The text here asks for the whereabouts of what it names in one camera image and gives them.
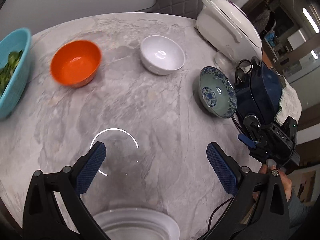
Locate blue white patterned bowl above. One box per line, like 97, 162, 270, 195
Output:
198, 66, 237, 119

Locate white oval plate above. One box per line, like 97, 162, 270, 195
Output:
93, 207, 180, 240

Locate orange plastic bowl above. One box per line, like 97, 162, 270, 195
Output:
50, 40, 102, 88

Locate small white bowl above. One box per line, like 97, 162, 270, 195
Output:
139, 35, 185, 75

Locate right hand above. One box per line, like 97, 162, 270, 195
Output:
258, 164, 292, 201

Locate white cloth towel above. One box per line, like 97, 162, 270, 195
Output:
274, 75, 302, 126

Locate dark blue electric kettle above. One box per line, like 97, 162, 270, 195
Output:
234, 56, 282, 126

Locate grey ribbed right sleeve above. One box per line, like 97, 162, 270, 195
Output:
288, 191, 312, 233

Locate clear glass cup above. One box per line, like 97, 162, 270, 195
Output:
213, 51, 235, 72

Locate white rice cooker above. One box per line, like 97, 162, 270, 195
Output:
195, 0, 263, 63

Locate green leafy vegetables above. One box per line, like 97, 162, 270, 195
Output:
0, 50, 23, 95

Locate turquoise plastic colander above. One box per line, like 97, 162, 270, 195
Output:
1, 28, 31, 119

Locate grey quilted chair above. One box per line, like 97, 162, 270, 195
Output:
138, 0, 203, 19

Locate black power cable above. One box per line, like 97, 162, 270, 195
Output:
208, 59, 298, 230

